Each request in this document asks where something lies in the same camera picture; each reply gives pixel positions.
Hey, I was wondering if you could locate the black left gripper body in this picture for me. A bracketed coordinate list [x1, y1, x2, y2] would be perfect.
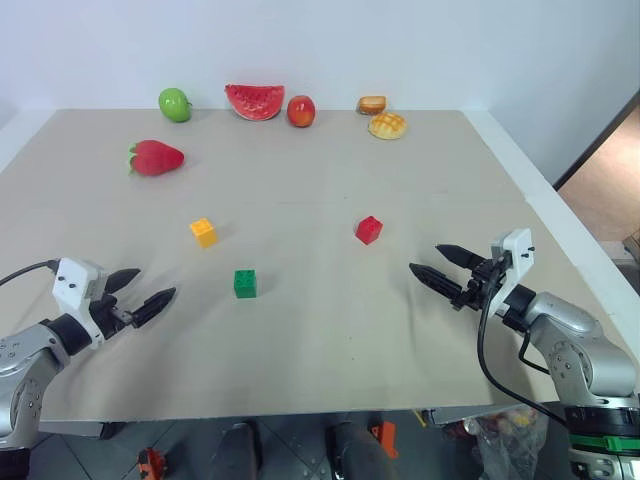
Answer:
[87, 293, 136, 340]

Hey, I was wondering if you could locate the beige table cloth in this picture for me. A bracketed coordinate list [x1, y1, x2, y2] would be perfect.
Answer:
[0, 108, 628, 422]

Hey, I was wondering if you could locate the toy watermelon slice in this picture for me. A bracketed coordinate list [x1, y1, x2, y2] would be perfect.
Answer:
[223, 83, 286, 122]

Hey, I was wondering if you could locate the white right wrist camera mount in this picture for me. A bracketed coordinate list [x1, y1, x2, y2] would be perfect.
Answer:
[489, 228, 535, 317]

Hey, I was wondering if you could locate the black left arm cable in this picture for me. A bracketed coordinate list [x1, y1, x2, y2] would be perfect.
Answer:
[0, 258, 62, 287]

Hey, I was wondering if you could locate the green toy apple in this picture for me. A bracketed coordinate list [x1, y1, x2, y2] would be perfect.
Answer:
[158, 87, 193, 123]

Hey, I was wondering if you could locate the clear plastic bag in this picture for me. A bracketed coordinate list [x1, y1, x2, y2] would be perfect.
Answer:
[443, 404, 571, 480]

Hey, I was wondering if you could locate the red toy block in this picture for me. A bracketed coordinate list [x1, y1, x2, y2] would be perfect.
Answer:
[354, 215, 385, 246]

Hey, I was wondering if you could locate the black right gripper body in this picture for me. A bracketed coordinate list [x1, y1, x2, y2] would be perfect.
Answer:
[449, 257, 501, 312]

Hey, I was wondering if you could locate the green toy block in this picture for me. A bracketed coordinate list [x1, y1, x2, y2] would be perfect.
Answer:
[233, 268, 259, 300]

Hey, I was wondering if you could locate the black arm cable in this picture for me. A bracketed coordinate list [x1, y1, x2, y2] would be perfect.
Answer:
[476, 253, 569, 427]
[0, 258, 62, 287]

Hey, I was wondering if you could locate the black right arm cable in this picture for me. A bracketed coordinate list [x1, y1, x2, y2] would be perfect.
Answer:
[476, 253, 569, 427]

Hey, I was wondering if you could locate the orange plastic part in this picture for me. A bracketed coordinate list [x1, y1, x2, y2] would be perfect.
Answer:
[137, 448, 174, 480]
[368, 420, 400, 460]

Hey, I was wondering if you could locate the red toy apple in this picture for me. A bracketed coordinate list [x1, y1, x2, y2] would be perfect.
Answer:
[286, 95, 317, 128]

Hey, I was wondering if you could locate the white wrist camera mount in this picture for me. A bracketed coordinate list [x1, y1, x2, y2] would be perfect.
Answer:
[52, 258, 108, 350]
[489, 228, 535, 317]

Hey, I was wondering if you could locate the red toy strawberry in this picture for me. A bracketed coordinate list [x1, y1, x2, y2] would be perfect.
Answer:
[127, 139, 186, 178]

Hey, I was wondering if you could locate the yellow toy block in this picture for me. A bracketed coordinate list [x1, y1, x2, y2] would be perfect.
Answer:
[189, 217, 219, 249]

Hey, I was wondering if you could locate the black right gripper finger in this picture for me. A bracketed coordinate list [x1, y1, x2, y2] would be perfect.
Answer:
[435, 243, 485, 269]
[408, 262, 469, 301]

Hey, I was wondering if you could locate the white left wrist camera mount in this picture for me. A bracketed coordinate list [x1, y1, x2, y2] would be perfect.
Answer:
[52, 258, 108, 350]

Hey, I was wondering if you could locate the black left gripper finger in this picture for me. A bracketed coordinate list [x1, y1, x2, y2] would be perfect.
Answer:
[130, 286, 178, 330]
[103, 268, 142, 296]

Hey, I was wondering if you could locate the toy pineapple bun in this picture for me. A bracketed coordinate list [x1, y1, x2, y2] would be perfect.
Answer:
[368, 112, 409, 141]

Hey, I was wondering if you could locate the dark rounded shape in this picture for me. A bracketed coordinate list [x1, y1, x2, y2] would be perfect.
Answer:
[324, 422, 400, 480]
[209, 421, 264, 480]

